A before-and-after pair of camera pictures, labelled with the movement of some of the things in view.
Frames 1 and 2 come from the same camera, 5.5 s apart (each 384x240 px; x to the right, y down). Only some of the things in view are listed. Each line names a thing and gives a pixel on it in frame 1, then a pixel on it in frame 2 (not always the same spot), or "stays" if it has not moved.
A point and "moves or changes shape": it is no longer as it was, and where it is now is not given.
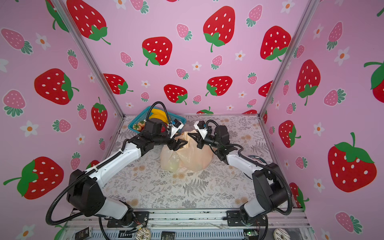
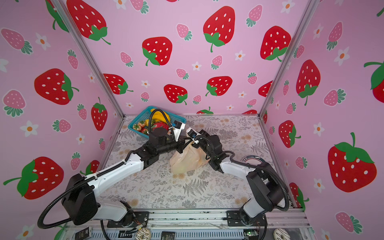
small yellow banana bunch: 159,114 stays
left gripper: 177,146 to 180,141
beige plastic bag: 189,158 moves or changes shape
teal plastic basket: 145,114 stays
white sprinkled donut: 281,234 stays
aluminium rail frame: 184,225 stays
